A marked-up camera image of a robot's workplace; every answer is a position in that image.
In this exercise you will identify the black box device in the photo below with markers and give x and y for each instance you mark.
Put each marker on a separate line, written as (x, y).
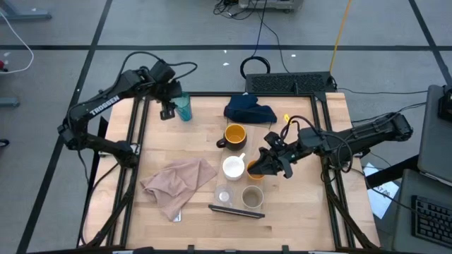
(445, 106)

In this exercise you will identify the small clear glass cup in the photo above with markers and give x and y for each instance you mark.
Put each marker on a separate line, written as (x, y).
(224, 195)

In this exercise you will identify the black keyboard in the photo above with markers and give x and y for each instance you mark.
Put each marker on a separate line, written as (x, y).
(432, 222)

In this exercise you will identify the black aluminium table frame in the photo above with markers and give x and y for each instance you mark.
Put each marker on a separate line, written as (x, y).
(197, 94)

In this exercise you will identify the white ceramic mug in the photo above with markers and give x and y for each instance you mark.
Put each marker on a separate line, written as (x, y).
(233, 167)

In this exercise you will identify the pink cloth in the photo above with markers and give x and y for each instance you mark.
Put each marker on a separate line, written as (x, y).
(176, 183)

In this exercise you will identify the teal faceted plastic cup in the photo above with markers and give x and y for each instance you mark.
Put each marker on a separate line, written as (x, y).
(183, 109)

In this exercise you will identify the grey monitor desk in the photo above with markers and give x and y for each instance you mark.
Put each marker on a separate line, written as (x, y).
(434, 148)

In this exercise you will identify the white paper sheet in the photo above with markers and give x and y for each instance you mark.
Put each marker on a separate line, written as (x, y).
(383, 201)

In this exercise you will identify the grey stand foot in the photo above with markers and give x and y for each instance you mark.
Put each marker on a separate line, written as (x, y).
(24, 15)

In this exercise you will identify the beige paper cup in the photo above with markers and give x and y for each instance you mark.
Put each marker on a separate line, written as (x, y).
(252, 197)

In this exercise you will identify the navy blue cloth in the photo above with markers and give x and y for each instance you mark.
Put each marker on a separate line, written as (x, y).
(247, 111)

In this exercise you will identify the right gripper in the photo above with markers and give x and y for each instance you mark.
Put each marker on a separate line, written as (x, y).
(286, 151)

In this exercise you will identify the orange plastic cup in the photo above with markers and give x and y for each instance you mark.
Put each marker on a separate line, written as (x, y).
(255, 175)

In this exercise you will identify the brown mug yellow inside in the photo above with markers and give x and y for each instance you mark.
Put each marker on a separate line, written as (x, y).
(234, 135)

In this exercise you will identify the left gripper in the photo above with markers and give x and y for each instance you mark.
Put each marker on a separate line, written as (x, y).
(166, 92)

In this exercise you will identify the black perforated computer case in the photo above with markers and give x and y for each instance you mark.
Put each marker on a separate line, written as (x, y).
(282, 83)

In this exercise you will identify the black shelf riser clear top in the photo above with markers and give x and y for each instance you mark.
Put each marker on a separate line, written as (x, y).
(236, 211)

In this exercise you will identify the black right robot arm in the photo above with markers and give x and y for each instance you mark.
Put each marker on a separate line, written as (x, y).
(370, 132)

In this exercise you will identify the grey equipment base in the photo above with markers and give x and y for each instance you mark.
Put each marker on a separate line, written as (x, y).
(272, 4)

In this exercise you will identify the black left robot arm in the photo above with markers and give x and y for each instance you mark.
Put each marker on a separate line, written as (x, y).
(102, 104)

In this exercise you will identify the grey keyboard desk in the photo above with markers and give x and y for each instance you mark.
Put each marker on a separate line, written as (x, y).
(404, 211)

